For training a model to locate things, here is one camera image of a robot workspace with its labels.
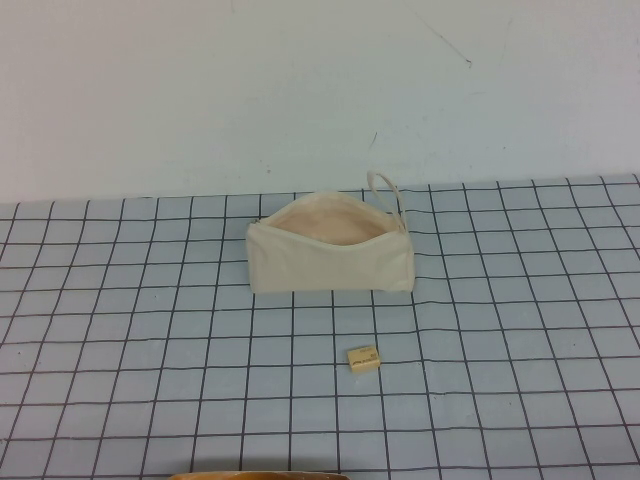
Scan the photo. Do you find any small cream printed eraser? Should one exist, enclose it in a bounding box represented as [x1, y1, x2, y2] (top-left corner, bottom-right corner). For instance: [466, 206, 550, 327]
[346, 345, 380, 374]

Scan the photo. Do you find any cream fabric pencil case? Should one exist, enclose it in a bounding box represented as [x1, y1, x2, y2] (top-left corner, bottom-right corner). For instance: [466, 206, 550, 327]
[245, 169, 416, 297]

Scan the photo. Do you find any blue grid tablecloth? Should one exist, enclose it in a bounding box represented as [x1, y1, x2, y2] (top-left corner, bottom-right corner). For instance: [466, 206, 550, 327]
[0, 172, 640, 480]

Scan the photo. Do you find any tan curved object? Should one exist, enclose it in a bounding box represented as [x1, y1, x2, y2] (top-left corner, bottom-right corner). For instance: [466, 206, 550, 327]
[166, 469, 352, 480]

